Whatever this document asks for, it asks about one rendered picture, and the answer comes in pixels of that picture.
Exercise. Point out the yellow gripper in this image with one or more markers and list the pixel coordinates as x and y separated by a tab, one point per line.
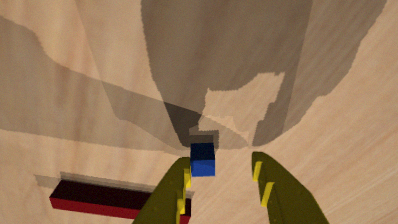
286	199

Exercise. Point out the small blue cube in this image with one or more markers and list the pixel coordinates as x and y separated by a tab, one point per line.
202	159

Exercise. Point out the dark red rod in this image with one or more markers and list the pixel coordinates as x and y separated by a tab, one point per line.
99	200

